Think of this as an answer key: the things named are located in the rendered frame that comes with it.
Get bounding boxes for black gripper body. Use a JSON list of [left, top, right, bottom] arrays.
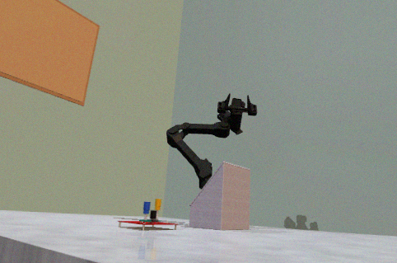
[[217, 101, 257, 124]]

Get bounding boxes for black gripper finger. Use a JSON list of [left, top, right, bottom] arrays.
[[247, 95, 254, 111], [222, 93, 231, 110]]

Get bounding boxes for red circuit board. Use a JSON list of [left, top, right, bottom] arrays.
[[118, 199, 177, 231]]

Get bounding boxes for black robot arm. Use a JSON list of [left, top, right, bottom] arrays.
[[166, 98, 245, 189]]

